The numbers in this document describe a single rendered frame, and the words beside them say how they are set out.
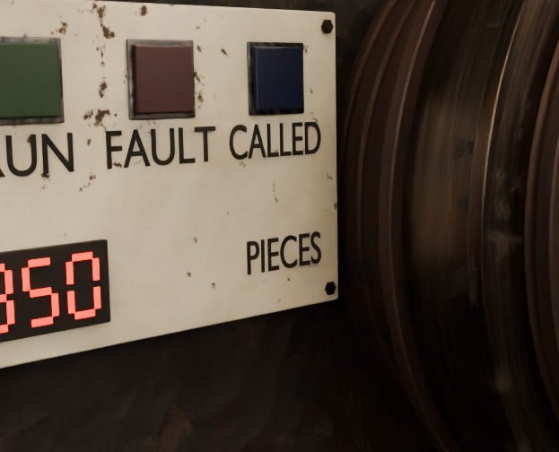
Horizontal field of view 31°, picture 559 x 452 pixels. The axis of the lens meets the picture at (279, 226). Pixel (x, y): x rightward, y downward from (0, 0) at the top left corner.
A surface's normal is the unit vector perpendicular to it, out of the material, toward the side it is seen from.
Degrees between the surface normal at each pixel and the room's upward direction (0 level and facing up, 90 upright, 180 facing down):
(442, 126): 75
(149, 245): 90
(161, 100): 90
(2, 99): 90
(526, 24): 90
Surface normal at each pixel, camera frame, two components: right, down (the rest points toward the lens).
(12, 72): 0.65, 0.09
